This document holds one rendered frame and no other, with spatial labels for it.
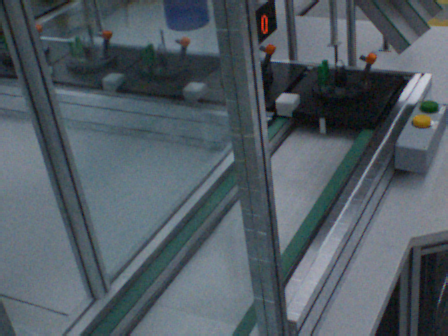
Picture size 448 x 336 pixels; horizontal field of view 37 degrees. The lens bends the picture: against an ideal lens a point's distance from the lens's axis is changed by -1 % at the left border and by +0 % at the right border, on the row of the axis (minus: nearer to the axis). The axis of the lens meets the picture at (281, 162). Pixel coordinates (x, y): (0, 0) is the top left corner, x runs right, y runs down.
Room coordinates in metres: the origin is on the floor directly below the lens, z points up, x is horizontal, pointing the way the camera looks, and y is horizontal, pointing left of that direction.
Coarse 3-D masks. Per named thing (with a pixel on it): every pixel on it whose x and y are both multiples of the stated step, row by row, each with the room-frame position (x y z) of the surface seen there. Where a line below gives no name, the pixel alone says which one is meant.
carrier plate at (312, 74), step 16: (304, 80) 1.53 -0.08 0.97; (384, 80) 1.48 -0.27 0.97; (400, 80) 1.47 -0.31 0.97; (304, 96) 1.44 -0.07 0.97; (384, 96) 1.40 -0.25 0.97; (304, 112) 1.36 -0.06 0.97; (320, 112) 1.35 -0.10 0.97; (336, 112) 1.34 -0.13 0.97; (352, 112) 1.33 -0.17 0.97; (368, 112) 1.33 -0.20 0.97; (384, 112) 1.34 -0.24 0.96
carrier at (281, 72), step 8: (272, 64) 1.64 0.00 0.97; (280, 64) 1.64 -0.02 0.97; (272, 72) 1.55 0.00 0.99; (280, 72) 1.59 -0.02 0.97; (288, 72) 1.58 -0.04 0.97; (296, 72) 1.58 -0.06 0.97; (264, 80) 1.51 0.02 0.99; (272, 80) 1.54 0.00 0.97; (280, 80) 1.54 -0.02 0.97; (288, 80) 1.53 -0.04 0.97; (296, 80) 1.54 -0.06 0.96; (264, 88) 1.50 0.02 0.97; (272, 88) 1.50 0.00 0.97; (280, 88) 1.49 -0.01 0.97; (288, 88) 1.50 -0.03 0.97; (264, 96) 1.46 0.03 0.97; (272, 96) 1.45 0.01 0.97; (272, 104) 1.41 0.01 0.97
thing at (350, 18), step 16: (288, 0) 1.71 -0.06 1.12; (352, 0) 1.63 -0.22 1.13; (288, 16) 1.71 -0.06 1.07; (336, 16) 2.00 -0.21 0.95; (352, 16) 1.63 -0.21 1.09; (288, 32) 1.71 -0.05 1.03; (336, 32) 2.00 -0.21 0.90; (352, 32) 1.63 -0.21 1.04; (288, 48) 1.71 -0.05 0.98; (352, 48) 1.63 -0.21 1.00; (384, 48) 1.92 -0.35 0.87; (352, 64) 1.63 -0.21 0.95
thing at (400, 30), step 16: (368, 0) 1.64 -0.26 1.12; (384, 0) 1.73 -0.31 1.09; (400, 0) 1.72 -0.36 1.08; (368, 16) 1.64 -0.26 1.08; (384, 16) 1.61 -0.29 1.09; (400, 16) 1.71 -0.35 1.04; (416, 16) 1.69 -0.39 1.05; (384, 32) 1.61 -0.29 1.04; (400, 32) 1.59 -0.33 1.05; (416, 32) 1.69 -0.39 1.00; (400, 48) 1.58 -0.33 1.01
